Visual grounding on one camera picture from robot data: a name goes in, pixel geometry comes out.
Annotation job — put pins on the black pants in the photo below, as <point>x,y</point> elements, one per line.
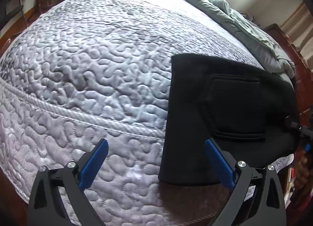
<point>246,110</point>

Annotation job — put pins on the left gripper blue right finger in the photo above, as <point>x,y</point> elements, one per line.
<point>222,162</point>

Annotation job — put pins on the grey quilted mattress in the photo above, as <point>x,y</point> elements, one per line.
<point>92,69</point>

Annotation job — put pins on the green grey comforter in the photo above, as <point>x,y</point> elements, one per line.
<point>260,44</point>

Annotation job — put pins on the right hand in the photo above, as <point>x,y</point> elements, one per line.
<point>301,172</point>

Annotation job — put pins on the red wooden headboard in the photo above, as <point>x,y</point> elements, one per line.
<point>303,75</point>

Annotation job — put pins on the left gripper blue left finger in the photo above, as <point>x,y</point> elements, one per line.
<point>90,163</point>

